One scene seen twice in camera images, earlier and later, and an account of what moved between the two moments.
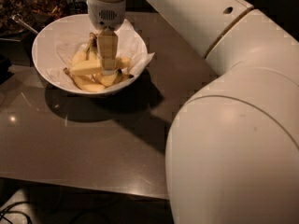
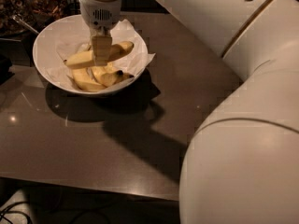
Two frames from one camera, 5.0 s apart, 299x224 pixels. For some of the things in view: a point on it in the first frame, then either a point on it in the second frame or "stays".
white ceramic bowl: x=74 y=56 stays
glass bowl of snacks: x=39 y=6 stays
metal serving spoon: x=17 y=18 stays
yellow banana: x=93 y=66 to x=86 y=59
